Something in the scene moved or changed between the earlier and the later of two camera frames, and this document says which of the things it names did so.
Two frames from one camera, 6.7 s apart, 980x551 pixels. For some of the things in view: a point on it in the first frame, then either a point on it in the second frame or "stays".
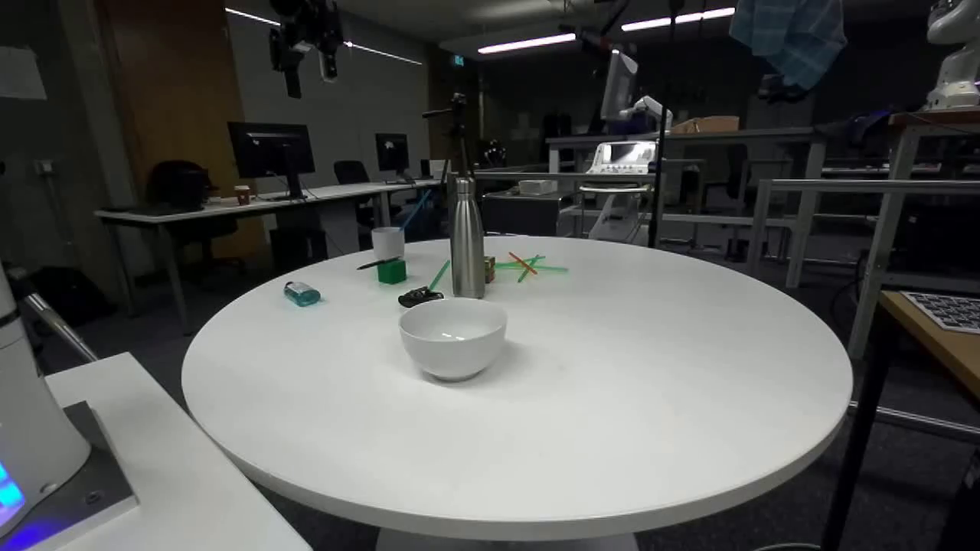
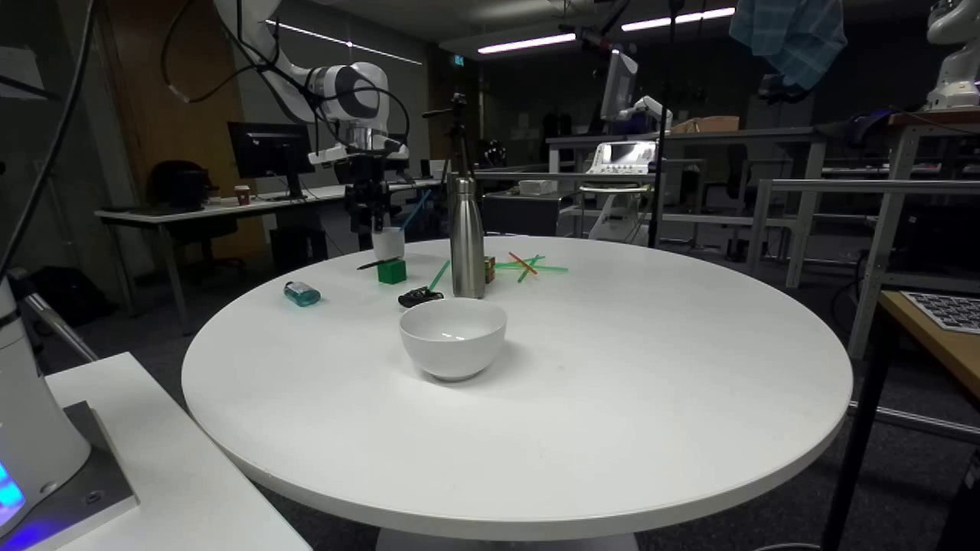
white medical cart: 623,167 stays
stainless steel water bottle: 466,239 stays
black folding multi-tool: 416,298 stays
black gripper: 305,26 -> 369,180
